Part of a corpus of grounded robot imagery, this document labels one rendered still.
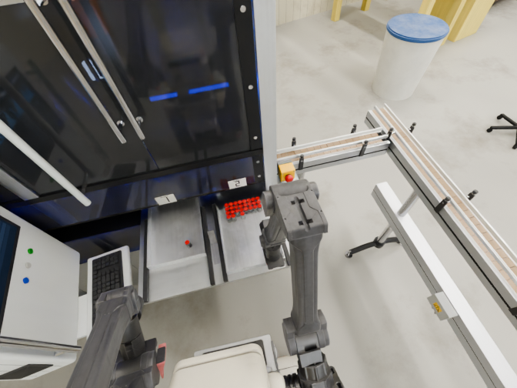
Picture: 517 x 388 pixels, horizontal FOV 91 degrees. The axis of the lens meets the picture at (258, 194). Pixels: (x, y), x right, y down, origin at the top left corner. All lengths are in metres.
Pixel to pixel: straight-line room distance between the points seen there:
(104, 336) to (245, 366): 0.28
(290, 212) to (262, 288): 1.61
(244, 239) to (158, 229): 0.43
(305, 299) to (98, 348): 0.39
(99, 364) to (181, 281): 0.71
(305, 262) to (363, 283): 1.66
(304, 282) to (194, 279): 0.73
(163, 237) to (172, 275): 0.20
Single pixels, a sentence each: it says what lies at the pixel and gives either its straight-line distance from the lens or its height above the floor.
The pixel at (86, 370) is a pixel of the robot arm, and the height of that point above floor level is 1.51.
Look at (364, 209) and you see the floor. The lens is 2.45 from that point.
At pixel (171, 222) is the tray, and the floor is 0.88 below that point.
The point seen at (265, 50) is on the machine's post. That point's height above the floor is 1.61.
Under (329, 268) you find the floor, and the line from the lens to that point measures 2.13.
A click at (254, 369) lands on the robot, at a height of 1.35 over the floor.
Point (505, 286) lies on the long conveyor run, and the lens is 1.39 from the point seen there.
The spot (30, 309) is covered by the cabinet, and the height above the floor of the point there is 1.07.
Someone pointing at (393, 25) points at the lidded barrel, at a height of 0.72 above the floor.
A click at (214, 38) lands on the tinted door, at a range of 0.83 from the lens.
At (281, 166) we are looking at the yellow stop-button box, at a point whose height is 1.03.
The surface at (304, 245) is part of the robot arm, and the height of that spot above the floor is 1.55.
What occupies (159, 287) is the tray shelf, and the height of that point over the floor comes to 0.88.
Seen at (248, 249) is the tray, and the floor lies 0.88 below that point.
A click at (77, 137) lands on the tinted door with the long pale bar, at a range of 1.05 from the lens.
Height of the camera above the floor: 1.99
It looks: 55 degrees down
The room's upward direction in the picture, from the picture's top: 6 degrees counter-clockwise
